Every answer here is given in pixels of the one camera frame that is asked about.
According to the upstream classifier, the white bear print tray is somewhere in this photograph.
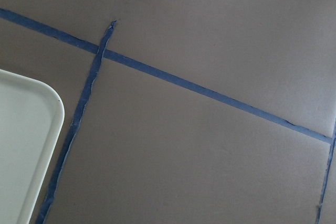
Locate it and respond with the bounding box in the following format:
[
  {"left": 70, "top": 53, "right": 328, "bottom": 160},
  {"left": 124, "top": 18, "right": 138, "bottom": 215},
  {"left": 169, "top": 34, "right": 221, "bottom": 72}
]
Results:
[{"left": 1, "top": 70, "right": 65, "bottom": 223}]

